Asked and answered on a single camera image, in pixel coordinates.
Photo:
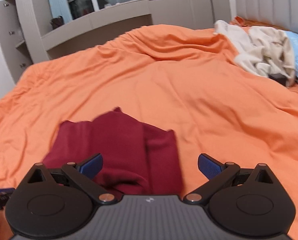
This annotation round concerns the light blue curtain left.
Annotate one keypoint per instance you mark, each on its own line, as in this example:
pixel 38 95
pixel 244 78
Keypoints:
pixel 60 8

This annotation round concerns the grey built-in wall cabinet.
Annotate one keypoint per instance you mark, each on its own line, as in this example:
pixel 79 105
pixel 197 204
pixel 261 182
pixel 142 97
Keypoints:
pixel 27 37

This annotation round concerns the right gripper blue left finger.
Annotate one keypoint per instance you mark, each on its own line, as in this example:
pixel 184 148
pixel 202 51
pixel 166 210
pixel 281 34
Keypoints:
pixel 91 167

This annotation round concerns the orange bed duvet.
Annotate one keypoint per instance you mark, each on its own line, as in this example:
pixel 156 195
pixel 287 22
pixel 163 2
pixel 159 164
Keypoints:
pixel 167 76

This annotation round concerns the dark bag on shelf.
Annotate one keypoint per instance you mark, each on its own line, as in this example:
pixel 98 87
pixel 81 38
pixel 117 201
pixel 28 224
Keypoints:
pixel 56 22

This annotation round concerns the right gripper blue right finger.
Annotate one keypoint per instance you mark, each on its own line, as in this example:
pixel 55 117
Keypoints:
pixel 209 166

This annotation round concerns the cream white crumpled garment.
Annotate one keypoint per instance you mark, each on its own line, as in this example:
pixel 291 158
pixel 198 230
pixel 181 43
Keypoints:
pixel 262 51

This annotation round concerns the dark red knit shirt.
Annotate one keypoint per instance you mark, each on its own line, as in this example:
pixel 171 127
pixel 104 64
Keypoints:
pixel 138 158

